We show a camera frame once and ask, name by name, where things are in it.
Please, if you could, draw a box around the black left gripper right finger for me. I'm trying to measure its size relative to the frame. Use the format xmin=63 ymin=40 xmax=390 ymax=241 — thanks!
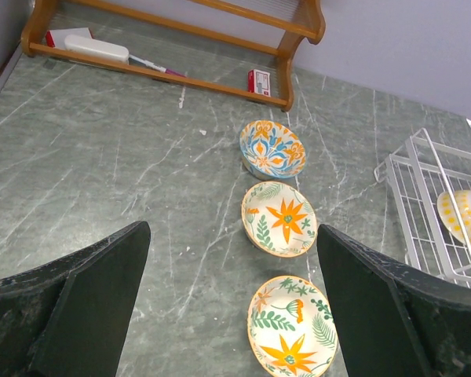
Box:
xmin=316 ymin=225 xmax=471 ymax=376

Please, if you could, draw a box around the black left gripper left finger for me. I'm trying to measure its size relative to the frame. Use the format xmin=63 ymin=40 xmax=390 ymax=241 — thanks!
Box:
xmin=0 ymin=221 xmax=151 ymax=376

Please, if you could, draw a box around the yellow sun pattern bowl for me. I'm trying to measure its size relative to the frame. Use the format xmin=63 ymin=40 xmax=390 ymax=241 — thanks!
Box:
xmin=437 ymin=190 xmax=471 ymax=246

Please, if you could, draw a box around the wooden shelf rack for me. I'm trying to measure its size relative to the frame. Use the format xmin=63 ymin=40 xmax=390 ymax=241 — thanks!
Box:
xmin=20 ymin=1 xmax=326 ymax=112

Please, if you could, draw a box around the green fern orange flower bowl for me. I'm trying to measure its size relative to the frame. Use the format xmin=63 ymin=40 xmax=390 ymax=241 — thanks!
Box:
xmin=247 ymin=276 xmax=338 ymax=376

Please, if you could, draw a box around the orange flower green leaf bowl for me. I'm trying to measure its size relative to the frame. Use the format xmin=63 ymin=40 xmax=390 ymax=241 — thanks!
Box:
xmin=241 ymin=181 xmax=318 ymax=258

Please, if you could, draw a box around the blue orange floral bowl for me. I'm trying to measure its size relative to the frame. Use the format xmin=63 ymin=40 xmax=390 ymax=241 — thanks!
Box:
xmin=239 ymin=120 xmax=306 ymax=181

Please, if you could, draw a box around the red white small box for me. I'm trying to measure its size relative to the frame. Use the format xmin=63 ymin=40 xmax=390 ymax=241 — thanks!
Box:
xmin=247 ymin=69 xmax=271 ymax=97

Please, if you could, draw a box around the white plastic case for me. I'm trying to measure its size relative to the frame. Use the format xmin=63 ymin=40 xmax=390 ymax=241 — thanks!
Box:
xmin=64 ymin=35 xmax=130 ymax=64

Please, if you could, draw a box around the red white flat box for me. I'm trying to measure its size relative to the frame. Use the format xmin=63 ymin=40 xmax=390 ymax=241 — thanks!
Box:
xmin=45 ymin=27 xmax=94 ymax=49

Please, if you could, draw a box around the white wire dish rack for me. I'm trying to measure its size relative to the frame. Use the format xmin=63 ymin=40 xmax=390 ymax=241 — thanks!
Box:
xmin=374 ymin=129 xmax=471 ymax=288

